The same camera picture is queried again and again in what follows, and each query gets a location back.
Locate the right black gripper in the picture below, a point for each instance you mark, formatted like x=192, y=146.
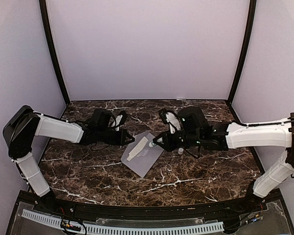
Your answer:
x=168, y=145

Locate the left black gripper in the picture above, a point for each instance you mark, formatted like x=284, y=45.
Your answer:
x=121, y=141

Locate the white letter paper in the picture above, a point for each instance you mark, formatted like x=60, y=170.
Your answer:
x=137, y=148

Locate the white glue stick cap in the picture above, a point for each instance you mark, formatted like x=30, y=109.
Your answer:
x=180, y=151

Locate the grey envelope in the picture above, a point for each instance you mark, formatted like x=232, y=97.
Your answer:
x=142, y=163

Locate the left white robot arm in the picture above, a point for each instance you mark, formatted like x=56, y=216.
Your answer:
x=27, y=126

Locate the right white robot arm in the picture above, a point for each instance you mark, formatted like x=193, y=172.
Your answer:
x=189, y=128

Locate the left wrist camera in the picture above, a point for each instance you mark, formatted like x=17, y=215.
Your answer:
x=120, y=119

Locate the black front rail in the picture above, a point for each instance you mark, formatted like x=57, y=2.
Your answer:
x=231, y=209

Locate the white slotted cable duct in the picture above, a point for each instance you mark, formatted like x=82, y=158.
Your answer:
x=126, y=227

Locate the left black frame post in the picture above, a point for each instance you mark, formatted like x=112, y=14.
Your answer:
x=52, y=51

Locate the black frame post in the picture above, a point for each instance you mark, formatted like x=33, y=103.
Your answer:
x=244, y=50
x=52, y=51

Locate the right black frame post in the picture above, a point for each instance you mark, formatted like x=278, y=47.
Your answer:
x=244, y=50

